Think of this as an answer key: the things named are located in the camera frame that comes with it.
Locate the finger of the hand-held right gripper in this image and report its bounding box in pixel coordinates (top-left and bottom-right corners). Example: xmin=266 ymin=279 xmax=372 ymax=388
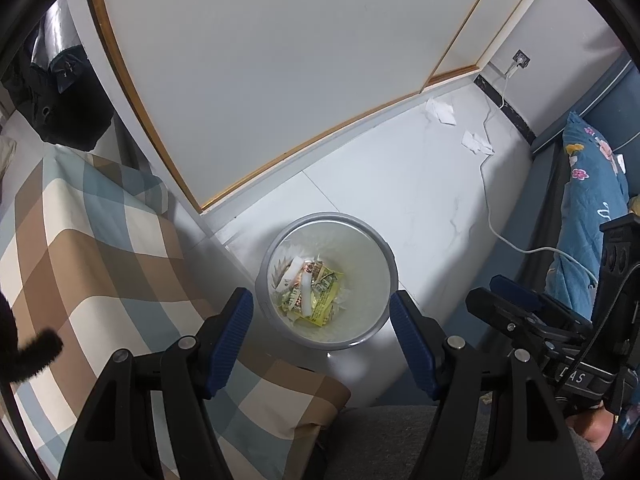
xmin=489 ymin=275 xmax=593 ymax=333
xmin=465 ymin=287 xmax=576 ymax=356

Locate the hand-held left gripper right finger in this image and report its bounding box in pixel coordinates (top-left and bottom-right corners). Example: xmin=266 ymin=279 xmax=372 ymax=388
xmin=389 ymin=290 xmax=604 ymax=480

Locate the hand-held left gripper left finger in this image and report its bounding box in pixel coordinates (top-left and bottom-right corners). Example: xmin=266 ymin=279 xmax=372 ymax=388
xmin=58 ymin=287 xmax=255 ymax=480

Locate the heap of snack wrappers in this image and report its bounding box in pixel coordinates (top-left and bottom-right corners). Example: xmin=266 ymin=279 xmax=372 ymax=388
xmin=272 ymin=255 xmax=351 ymax=326

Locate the white trash bin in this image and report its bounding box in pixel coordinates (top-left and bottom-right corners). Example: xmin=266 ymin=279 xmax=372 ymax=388
xmin=255 ymin=212 xmax=399 ymax=352

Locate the person's left forearm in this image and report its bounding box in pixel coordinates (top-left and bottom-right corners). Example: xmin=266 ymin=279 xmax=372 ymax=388
xmin=0 ymin=292 xmax=65 ymax=386

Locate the person's right hand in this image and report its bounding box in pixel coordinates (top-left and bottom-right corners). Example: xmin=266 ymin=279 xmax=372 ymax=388
xmin=570 ymin=407 xmax=618 ymax=451

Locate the blue floral quilt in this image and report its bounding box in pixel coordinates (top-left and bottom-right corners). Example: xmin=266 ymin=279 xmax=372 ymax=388
xmin=545 ymin=110 xmax=640 ymax=321

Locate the crumpled white tissue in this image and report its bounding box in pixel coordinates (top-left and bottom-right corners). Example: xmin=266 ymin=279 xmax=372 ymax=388
xmin=461 ymin=130 xmax=495 ymax=156
xmin=425 ymin=98 xmax=457 ymax=126

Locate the checked tablecloth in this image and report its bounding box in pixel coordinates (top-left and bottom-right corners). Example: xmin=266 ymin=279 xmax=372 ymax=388
xmin=0 ymin=150 xmax=351 ymax=480

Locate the blue headboard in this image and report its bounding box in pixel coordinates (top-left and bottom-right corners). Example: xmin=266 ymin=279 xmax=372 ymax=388
xmin=530 ymin=55 xmax=640 ymax=161

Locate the black jacket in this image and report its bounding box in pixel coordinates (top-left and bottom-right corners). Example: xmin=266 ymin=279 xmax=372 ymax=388
xmin=2 ymin=25 xmax=116 ymax=152

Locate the white wardrobe with gold trim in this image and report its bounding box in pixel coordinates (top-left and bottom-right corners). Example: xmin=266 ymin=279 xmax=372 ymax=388
xmin=65 ymin=0 xmax=556 ymax=261

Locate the silver jacket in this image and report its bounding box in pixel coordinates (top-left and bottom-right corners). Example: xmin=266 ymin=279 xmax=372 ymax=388
xmin=32 ymin=0 xmax=81 ymax=68

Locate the white cable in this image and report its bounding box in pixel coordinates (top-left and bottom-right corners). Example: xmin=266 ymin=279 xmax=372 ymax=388
xmin=480 ymin=65 xmax=598 ymax=283

